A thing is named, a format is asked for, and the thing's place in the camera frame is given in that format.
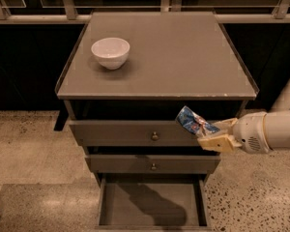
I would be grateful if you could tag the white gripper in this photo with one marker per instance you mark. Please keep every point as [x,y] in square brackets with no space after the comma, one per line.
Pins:
[249,131]

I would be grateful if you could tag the blue redbull can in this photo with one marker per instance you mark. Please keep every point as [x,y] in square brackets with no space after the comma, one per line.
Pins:
[194,123]

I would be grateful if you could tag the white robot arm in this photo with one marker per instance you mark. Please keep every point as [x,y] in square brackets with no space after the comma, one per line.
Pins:
[277,130]

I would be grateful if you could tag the brass top drawer knob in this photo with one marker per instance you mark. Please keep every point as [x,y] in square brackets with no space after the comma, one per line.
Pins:
[155,136]

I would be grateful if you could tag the brass drawer knob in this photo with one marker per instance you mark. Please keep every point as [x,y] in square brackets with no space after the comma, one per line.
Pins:
[153,167]
[155,136]

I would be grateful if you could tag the brass middle drawer knob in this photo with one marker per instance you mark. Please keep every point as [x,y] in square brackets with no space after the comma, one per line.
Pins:
[153,167]

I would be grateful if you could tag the grey drawer cabinet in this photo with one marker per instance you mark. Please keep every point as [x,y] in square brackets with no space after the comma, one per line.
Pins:
[175,60]

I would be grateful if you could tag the grey bottom drawer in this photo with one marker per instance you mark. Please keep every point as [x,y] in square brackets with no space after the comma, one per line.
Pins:
[152,204]

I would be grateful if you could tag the grey drawer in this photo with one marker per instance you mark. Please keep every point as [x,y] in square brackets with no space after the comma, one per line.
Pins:
[152,204]
[130,133]
[142,163]

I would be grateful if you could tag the grey middle drawer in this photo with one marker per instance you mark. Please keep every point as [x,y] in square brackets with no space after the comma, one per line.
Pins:
[142,163]

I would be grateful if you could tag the grey top drawer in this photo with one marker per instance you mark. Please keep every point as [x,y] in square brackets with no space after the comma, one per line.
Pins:
[130,133]

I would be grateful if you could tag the white pole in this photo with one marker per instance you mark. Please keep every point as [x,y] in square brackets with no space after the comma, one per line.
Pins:
[283,100]

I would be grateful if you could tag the white ceramic bowl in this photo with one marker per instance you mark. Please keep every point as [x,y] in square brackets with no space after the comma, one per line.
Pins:
[111,53]

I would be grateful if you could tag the metal railing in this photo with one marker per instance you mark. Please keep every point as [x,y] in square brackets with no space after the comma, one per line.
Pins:
[38,13]

